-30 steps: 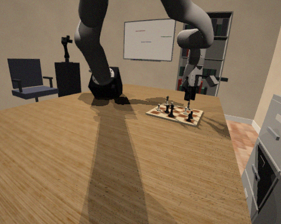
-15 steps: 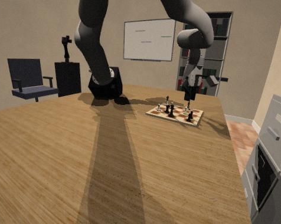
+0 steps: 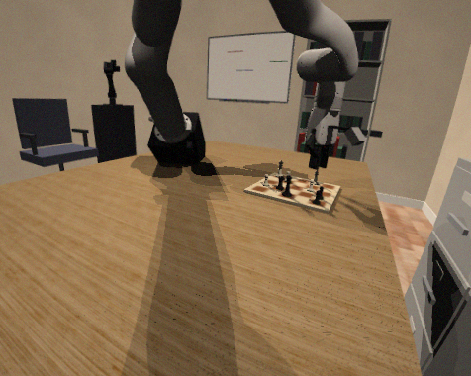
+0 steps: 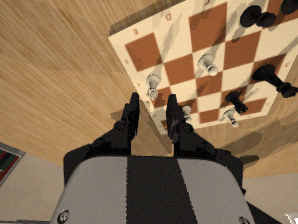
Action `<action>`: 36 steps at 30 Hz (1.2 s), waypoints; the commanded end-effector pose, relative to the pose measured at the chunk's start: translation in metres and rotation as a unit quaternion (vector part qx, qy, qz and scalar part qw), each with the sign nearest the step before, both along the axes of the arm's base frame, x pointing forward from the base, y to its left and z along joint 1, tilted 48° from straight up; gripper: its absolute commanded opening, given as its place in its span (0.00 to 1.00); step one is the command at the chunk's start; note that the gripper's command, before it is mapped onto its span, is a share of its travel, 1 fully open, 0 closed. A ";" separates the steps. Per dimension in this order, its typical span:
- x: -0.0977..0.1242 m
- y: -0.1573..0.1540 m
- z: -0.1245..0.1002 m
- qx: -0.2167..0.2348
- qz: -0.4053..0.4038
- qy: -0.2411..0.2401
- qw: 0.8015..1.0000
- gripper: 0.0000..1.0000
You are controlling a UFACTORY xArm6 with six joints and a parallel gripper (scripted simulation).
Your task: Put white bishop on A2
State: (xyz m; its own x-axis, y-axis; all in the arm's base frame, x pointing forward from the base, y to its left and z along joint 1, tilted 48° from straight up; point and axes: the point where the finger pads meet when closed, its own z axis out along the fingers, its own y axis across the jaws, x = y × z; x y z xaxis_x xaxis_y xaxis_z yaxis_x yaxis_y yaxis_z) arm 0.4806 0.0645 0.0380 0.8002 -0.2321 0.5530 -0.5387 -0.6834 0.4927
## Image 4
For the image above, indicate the white pawn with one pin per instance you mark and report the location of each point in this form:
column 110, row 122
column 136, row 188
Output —
column 187, row 110
column 206, row 62
column 229, row 114

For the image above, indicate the chessboard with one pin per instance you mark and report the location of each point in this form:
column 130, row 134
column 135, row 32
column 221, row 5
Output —
column 170, row 43

